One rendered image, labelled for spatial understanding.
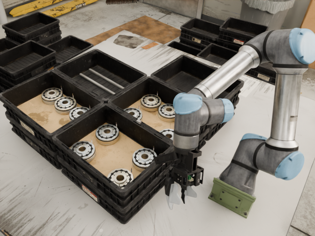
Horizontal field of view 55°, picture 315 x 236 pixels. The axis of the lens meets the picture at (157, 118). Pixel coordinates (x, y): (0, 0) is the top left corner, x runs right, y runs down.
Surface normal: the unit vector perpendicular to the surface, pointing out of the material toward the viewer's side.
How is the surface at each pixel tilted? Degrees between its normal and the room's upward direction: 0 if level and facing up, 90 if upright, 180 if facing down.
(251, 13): 94
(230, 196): 90
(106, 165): 0
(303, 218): 0
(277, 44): 73
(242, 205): 90
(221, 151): 0
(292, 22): 90
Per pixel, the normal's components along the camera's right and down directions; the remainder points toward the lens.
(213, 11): -0.56, 0.54
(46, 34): 0.83, 0.40
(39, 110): 0.05, -0.74
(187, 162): -0.78, 0.14
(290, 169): 0.51, 0.32
